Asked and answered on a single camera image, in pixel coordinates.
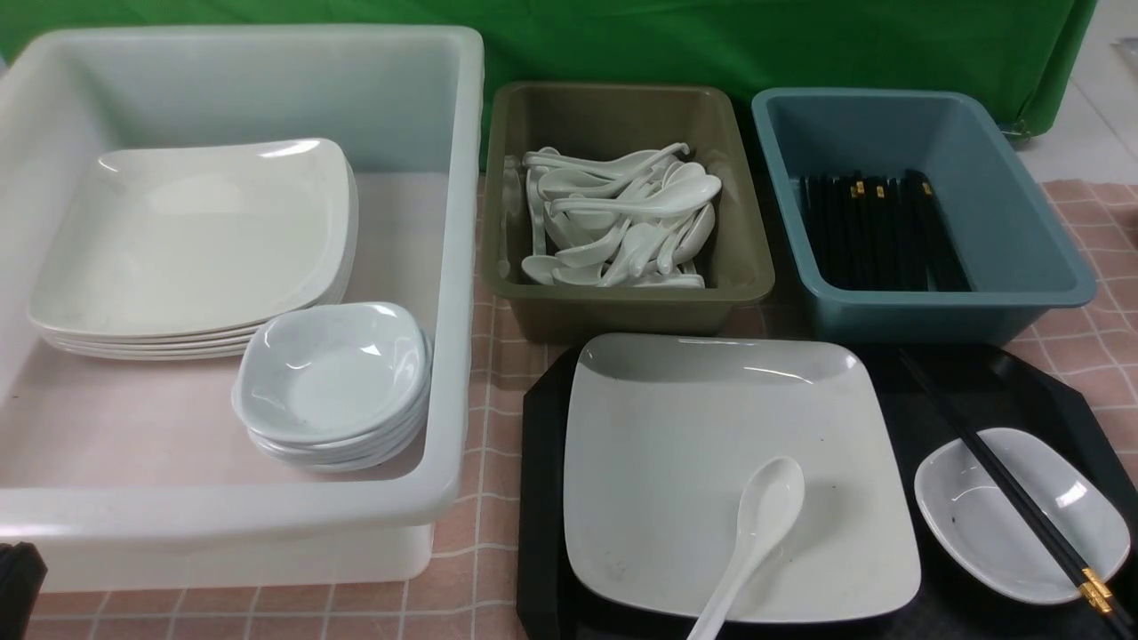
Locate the white square rice plate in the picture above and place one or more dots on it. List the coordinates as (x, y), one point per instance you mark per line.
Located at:
(663, 434)

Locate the white ceramic soup spoon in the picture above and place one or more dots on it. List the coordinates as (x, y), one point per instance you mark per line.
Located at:
(769, 507)

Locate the small white sauce dish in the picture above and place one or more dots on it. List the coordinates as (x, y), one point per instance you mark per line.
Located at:
(981, 530)

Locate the black chopstick gold band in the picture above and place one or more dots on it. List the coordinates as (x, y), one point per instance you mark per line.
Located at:
(1079, 572)

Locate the top white stacked plate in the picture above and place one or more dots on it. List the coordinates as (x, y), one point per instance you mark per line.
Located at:
(133, 170)

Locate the pile of white spoons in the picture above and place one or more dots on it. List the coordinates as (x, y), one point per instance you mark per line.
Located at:
(634, 221)

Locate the olive green plastic bin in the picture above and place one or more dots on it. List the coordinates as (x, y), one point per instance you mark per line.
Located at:
(601, 122)

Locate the top small white bowl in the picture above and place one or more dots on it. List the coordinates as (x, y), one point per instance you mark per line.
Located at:
(312, 331)

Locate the lower stacked small bowls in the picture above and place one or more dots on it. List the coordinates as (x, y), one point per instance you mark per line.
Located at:
(356, 452)

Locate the bundle of black chopsticks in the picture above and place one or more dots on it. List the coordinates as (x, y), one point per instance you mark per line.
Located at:
(881, 234)

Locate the lower stacked white plates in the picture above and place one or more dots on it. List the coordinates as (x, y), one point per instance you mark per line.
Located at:
(133, 345)

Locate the black serving tray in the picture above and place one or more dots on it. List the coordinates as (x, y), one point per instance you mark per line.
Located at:
(991, 387)

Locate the blue plastic bin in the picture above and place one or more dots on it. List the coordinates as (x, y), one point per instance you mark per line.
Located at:
(1018, 257)

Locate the large white plastic bin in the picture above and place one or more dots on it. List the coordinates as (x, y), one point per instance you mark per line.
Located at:
(139, 475)

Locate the pink checkered tablecloth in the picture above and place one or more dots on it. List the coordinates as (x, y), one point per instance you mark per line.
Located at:
(468, 588)

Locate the green backdrop cloth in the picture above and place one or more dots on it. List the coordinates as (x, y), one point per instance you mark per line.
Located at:
(1014, 57)

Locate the black object at corner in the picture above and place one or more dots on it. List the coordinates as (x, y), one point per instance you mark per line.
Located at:
(23, 571)

